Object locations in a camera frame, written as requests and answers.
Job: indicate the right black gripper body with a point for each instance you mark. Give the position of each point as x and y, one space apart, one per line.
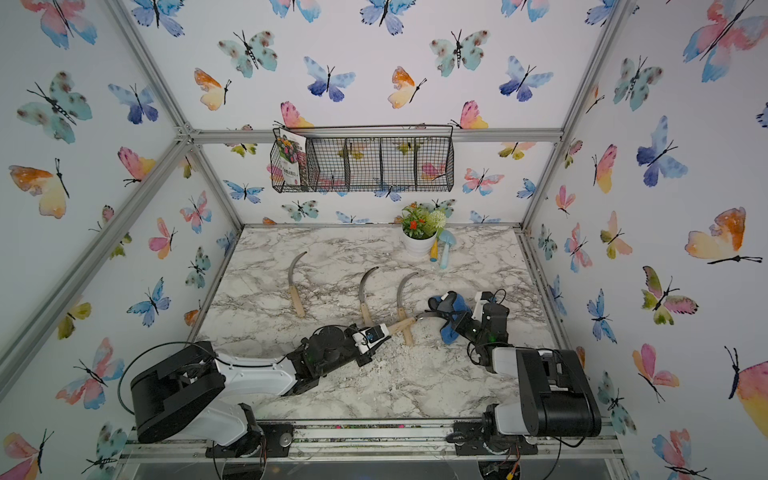
471 330

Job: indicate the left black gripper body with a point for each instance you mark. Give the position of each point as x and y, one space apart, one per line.
346 353

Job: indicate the blue grey rag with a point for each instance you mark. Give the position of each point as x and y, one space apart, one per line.
448 331

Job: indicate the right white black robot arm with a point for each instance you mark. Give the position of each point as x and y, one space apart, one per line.
554 399

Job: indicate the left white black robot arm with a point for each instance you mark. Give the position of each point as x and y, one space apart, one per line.
188 394

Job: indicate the white pot with plant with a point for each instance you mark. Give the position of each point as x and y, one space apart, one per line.
420 228

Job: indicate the seed packet in basket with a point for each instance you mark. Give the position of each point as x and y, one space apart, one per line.
292 156

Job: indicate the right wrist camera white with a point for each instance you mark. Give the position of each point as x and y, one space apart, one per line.
481 299

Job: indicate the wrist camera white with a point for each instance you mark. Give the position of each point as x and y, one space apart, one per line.
369 339
481 299

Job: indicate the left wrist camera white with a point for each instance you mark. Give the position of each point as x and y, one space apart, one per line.
369 339

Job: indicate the black wire wall basket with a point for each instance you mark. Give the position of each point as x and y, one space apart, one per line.
386 159

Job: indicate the aluminium front rail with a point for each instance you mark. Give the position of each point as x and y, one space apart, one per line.
419 439

